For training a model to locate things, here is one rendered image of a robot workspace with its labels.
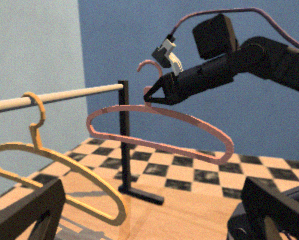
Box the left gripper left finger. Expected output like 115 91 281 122
0 178 66 240

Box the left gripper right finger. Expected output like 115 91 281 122
241 177 299 240

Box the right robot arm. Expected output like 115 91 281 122
192 13 299 240

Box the yellow clothes hanger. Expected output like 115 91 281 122
0 93 128 227

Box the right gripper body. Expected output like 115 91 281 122
159 39 209 106

